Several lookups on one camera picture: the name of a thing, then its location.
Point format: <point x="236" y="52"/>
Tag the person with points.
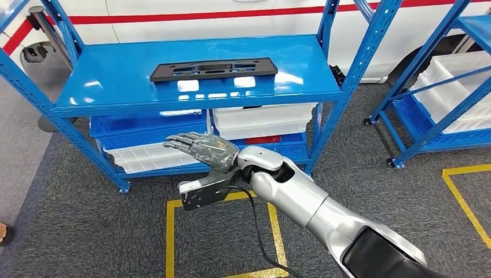
<point x="4" y="234"/>

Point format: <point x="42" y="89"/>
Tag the white vehicle with red stripe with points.
<point x="191" y="30"/>

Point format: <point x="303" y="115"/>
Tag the white plastic bin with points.
<point x="464" y="73"/>
<point x="130" y="153"/>
<point x="153" y="168"/>
<point x="261" y="117"/>
<point x="449" y="115"/>
<point x="249" y="134"/>

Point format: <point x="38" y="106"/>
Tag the yellow floor tape square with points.
<point x="170" y="238"/>

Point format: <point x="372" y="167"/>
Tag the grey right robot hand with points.
<point x="211" y="151"/>

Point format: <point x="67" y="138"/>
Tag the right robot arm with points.
<point x="299" y="195"/>

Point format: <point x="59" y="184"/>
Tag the black plastic part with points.
<point x="268" y="67"/>

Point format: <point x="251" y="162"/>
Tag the small black bracket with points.
<point x="337" y="76"/>

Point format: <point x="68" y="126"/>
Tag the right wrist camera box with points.
<point x="203" y="192"/>

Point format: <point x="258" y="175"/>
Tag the blue plastic bin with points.
<point x="295" y="147"/>
<point x="145" y="132"/>
<point x="412" y="115"/>

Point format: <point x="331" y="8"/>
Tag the black stanchion post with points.
<point x="46" y="124"/>

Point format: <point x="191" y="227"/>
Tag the blue metal shelf rack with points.
<point x="433" y="132"/>
<point x="115" y="84"/>

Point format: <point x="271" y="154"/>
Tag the red flat item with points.
<point x="264" y="140"/>

